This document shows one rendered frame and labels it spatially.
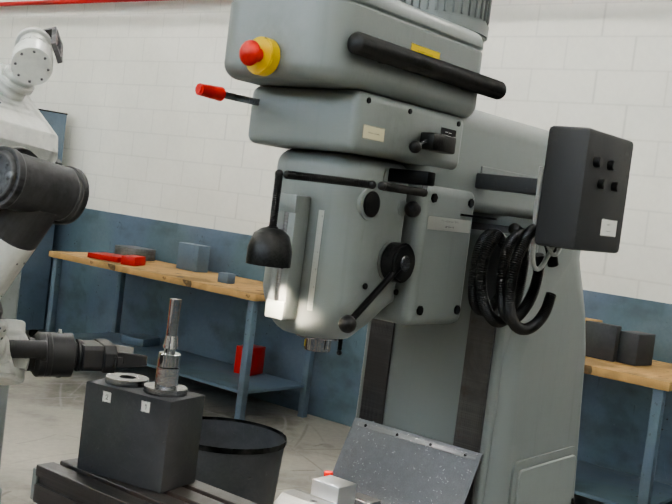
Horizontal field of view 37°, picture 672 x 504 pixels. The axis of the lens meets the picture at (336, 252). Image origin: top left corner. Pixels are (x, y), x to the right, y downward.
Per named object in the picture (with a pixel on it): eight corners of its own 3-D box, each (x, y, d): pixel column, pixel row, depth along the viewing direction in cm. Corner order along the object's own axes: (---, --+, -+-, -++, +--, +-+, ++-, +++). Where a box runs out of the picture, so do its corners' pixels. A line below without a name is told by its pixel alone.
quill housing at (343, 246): (333, 346, 165) (357, 153, 163) (242, 324, 178) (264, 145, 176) (398, 342, 180) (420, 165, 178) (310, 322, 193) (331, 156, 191)
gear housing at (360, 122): (353, 151, 160) (361, 88, 159) (243, 141, 174) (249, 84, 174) (461, 171, 186) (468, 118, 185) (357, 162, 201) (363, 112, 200)
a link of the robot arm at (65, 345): (100, 372, 208) (41, 371, 203) (104, 326, 208) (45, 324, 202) (115, 384, 197) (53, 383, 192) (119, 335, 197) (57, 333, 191)
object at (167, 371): (150, 386, 205) (154, 357, 204) (159, 382, 209) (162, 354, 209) (172, 389, 204) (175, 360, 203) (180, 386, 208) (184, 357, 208)
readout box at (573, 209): (580, 251, 170) (597, 127, 169) (532, 244, 176) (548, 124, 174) (625, 254, 186) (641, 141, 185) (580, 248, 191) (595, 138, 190)
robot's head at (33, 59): (-4, 83, 164) (23, 39, 161) (0, 61, 173) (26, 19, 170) (32, 103, 167) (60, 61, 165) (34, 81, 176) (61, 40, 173)
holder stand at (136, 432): (160, 494, 199) (171, 395, 198) (75, 468, 209) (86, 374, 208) (195, 482, 210) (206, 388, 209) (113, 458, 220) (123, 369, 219)
